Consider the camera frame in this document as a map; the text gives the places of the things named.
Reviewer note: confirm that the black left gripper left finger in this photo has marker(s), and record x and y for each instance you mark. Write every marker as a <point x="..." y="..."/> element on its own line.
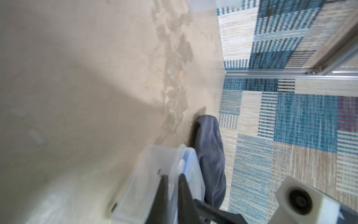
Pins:
<point x="158" y="212"/>

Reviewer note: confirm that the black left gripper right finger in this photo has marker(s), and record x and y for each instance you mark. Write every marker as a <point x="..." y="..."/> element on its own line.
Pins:
<point x="194" y="211"/>

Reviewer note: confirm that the small blue-rimmed lunch box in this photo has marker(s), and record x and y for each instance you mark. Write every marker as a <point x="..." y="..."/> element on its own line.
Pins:
<point x="155" y="165"/>

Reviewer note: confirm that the dark blue cloth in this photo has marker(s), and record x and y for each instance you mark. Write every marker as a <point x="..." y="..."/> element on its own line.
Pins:
<point x="210" y="152"/>

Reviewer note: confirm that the lidded green-tinted lunch box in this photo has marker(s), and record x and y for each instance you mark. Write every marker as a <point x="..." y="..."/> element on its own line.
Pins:
<point x="206" y="5"/>

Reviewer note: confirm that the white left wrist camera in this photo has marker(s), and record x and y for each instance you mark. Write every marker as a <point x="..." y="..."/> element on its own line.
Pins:
<point x="300" y="203"/>

